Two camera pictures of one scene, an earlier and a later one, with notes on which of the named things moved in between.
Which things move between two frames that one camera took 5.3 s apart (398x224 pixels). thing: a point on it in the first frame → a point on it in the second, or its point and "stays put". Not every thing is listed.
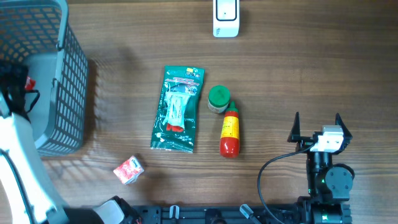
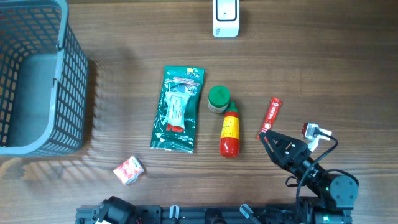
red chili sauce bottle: (229, 144) stays put
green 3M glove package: (175, 124) stays put
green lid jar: (219, 98) stays put
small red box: (30, 84) → (275, 104)
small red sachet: (129, 170) stays put
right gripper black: (305, 142) → (293, 158)
